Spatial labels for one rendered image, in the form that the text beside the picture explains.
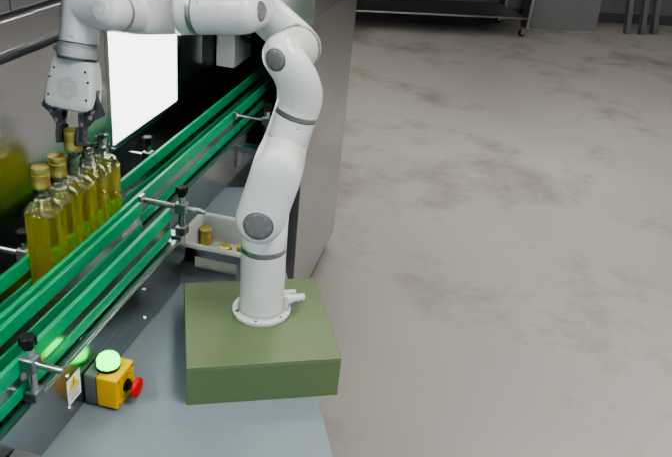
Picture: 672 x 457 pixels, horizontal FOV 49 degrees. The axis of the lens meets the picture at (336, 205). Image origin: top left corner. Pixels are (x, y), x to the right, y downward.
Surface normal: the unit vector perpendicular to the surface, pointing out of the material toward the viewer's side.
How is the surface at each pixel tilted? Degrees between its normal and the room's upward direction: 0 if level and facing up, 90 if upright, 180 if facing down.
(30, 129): 90
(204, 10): 77
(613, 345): 0
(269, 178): 84
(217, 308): 2
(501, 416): 0
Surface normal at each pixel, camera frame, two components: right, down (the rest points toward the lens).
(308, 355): 0.07, -0.90
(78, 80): -0.14, 0.17
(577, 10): 0.21, 0.35
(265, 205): -0.07, 0.41
